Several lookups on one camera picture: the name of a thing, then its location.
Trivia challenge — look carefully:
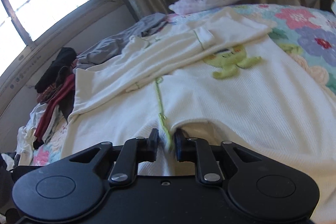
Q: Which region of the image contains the cream knit baby cardigan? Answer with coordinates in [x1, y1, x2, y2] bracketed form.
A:
[60, 7, 336, 224]

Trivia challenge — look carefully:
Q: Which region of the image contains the pale printed cream garment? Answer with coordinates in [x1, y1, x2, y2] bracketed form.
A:
[16, 104, 67, 166]

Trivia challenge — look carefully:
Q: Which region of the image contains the dark brown garment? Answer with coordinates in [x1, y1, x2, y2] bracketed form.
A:
[37, 66, 75, 120]

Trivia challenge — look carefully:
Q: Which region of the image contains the red garment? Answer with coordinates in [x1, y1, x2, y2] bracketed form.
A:
[34, 74, 75, 143]

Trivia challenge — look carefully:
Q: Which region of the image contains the black garment on cushion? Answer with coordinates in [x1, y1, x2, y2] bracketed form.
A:
[35, 47, 77, 93]

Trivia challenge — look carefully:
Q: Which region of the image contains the grey cloth garment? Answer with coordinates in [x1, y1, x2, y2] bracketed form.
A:
[76, 13, 167, 69]

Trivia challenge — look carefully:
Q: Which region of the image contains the floral quilted bedspread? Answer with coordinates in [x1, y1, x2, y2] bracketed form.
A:
[31, 3, 336, 167]

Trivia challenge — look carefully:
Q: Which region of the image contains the wooden window frame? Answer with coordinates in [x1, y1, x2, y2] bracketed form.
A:
[1, 0, 123, 111]

